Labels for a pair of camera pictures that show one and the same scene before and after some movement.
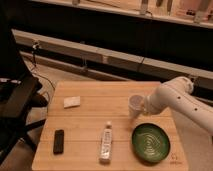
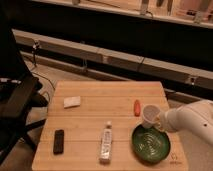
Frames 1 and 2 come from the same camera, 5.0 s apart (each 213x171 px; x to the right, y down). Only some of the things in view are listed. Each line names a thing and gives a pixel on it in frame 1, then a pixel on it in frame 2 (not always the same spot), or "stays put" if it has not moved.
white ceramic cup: x=135 y=105 → x=150 y=113
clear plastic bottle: x=106 y=144 stays put
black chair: x=19 y=96 stays put
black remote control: x=58 y=142 stays put
